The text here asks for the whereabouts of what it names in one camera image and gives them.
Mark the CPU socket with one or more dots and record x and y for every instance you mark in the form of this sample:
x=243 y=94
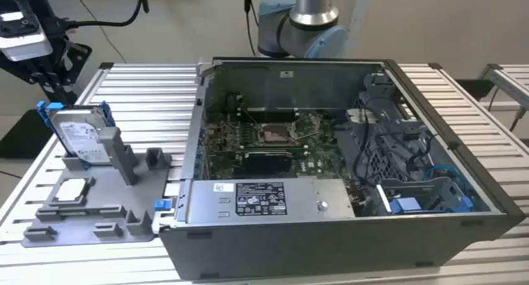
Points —
x=271 y=133

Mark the hard disk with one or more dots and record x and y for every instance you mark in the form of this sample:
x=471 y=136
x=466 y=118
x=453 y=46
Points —
x=82 y=136

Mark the grey disk bay blue latch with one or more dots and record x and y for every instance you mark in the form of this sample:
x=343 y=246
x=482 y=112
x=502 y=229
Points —
x=405 y=204

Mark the green motherboard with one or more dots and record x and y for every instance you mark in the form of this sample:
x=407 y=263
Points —
x=326 y=161

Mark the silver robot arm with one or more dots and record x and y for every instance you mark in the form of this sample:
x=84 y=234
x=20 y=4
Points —
x=305 y=18

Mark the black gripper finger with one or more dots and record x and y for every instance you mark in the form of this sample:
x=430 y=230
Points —
x=70 y=77
x=41 y=79

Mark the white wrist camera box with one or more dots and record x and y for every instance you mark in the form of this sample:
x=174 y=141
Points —
x=24 y=46

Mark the black open PC case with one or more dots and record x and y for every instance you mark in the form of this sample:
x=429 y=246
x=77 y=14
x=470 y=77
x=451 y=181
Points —
x=289 y=251

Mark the grey metal drive cage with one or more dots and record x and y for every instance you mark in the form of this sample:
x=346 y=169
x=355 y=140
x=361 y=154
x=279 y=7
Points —
x=383 y=148

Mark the black RAM slot bank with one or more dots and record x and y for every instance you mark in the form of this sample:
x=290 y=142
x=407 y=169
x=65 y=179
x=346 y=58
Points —
x=271 y=112
x=266 y=161

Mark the silver CPU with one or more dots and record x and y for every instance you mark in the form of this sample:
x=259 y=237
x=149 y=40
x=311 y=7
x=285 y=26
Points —
x=72 y=190

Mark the thin metal locking lever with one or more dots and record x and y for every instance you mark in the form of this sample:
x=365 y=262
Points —
x=250 y=116

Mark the blue case latch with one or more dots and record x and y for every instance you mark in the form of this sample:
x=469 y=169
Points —
x=161 y=204

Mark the silver power supply unit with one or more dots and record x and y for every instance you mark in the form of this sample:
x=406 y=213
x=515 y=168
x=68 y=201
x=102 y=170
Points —
x=297 y=201

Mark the grey parts rack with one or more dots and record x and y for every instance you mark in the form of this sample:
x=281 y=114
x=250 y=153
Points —
x=106 y=186

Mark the aluminium side table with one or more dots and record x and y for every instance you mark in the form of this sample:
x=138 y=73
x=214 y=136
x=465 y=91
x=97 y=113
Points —
x=507 y=77

